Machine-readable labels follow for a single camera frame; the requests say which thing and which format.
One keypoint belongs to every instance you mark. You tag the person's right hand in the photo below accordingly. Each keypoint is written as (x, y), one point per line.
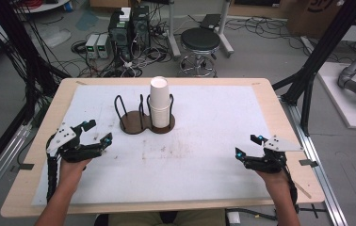
(276, 182)

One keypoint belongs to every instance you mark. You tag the white table mat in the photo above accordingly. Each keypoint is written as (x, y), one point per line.
(198, 150)

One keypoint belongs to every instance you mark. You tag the aluminium rail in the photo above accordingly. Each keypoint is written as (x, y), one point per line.
(0, 163)
(317, 169)

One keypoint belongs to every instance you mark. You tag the white floor board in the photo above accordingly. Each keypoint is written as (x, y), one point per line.
(342, 103)

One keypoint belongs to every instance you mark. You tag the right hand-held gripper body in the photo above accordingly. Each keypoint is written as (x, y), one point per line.
(273, 160)

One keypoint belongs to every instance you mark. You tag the grey power supply unit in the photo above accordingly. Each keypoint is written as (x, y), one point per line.
(91, 46)
(103, 46)

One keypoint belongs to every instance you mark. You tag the white metal stand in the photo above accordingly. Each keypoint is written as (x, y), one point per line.
(173, 37)

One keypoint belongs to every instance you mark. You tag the person's khaki trousers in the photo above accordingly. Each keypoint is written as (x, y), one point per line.
(166, 218)

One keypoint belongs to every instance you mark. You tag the white paper cup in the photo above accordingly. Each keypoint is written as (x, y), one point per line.
(159, 92)
(159, 117)

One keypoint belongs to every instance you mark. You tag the black round stool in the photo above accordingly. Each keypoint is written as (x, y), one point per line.
(200, 40)

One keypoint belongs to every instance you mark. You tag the cardboard box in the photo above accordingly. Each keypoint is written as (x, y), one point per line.
(317, 15)

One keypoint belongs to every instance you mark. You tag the black computer tower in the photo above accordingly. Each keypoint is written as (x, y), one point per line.
(129, 29)

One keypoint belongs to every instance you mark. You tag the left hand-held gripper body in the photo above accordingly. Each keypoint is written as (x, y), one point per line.
(67, 147)

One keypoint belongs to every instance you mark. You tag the black frame post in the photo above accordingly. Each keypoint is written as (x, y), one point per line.
(320, 56)
(19, 47)

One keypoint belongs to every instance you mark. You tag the grey tape strip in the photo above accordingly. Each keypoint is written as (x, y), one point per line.
(22, 167)
(308, 163)

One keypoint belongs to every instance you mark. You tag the person's left hand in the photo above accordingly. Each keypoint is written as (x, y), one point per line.
(71, 174)

